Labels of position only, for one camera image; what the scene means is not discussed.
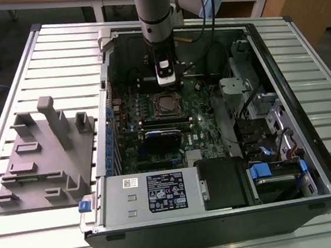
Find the green RAM stick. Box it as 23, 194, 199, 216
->
142, 120, 193, 135

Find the CPU socket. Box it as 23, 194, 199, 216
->
149, 90, 188, 123

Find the silver CPU plate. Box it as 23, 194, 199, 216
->
158, 96, 180, 113

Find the thin black wire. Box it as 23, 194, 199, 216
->
274, 127, 297, 160

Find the metal socket cover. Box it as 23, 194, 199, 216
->
152, 91, 185, 120

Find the silver hard disk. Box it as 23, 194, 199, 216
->
254, 174, 299, 204

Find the grey drive bay bracket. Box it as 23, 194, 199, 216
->
218, 75, 254, 108

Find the silver chipset heatsink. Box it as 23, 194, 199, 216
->
185, 149, 204, 168

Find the silver power supply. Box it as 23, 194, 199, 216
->
98, 166, 207, 226

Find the coloured wire bundle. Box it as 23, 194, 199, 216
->
286, 145, 302, 160

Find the grey parts rack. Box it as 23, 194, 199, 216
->
0, 91, 105, 214

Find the black PC case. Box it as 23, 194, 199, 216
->
59, 4, 331, 248

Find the black expansion slot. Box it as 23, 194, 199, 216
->
135, 157, 176, 174

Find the blue disk carrier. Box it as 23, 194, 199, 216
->
248, 161, 274, 181

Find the copper cable fitting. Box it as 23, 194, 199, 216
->
174, 35, 194, 45

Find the black drive cable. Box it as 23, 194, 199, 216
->
235, 75, 266, 120

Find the blue case latch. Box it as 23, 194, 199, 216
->
77, 199, 92, 214

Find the green motherboard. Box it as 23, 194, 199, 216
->
109, 70, 233, 177

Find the black graphics card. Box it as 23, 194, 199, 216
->
142, 127, 184, 155

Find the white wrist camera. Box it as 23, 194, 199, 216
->
152, 47, 178, 87

